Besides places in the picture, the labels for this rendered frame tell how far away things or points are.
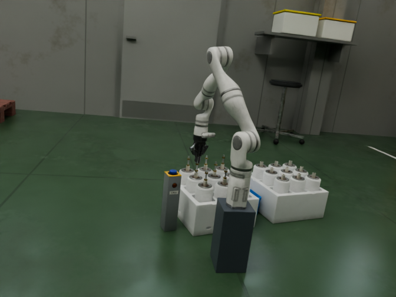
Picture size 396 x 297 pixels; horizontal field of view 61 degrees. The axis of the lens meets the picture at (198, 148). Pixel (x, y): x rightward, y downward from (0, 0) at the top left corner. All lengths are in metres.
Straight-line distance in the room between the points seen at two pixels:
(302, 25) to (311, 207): 2.64
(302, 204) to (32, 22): 3.82
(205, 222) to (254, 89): 3.29
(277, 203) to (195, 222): 0.52
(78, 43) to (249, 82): 2.30
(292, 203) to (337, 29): 2.90
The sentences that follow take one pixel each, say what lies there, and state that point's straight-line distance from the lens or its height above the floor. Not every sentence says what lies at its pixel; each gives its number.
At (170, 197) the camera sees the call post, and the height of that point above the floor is 0.19.
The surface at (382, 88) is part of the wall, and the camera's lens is 5.79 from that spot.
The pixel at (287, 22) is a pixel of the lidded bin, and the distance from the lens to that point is 4.30.
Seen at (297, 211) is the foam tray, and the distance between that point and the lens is 2.16.
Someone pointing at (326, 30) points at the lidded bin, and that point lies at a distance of 4.52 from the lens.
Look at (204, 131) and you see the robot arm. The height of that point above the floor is 0.53.
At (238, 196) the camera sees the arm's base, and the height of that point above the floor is 0.36.
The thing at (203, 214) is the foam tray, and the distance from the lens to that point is 1.78.
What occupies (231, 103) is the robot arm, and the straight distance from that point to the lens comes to 1.44.
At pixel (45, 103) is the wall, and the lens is 4.82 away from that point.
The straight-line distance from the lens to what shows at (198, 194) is 1.78.
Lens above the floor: 0.91
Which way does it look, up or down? 15 degrees down
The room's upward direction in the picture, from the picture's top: 6 degrees clockwise
